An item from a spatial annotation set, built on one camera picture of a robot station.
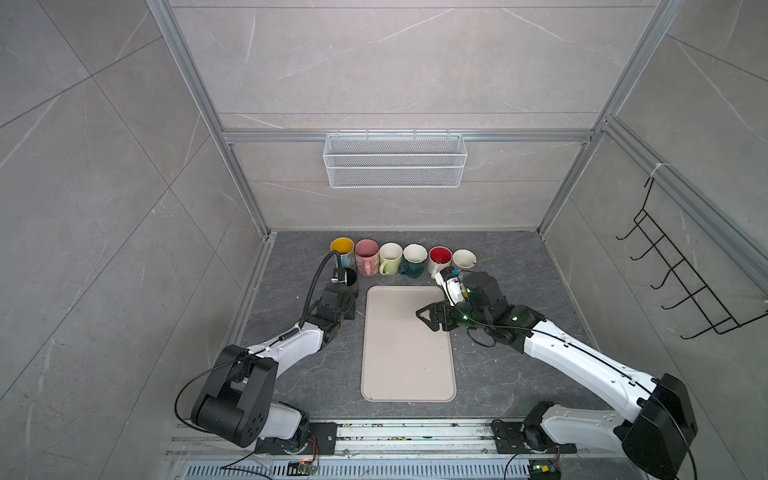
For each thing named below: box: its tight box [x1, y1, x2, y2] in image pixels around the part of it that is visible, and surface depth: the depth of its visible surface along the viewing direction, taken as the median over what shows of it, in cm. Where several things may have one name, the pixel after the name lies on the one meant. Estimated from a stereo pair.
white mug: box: [427, 245, 453, 275], surface depth 106 cm
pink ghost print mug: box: [354, 238, 380, 277], surface depth 102 cm
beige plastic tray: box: [360, 285, 457, 403], surface depth 88 cm
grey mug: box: [452, 248, 477, 269], surface depth 103 cm
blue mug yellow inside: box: [329, 236, 357, 270], surface depth 104 cm
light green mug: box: [379, 241, 403, 276], surface depth 103 cm
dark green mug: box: [398, 242, 428, 279], surface depth 103 cm
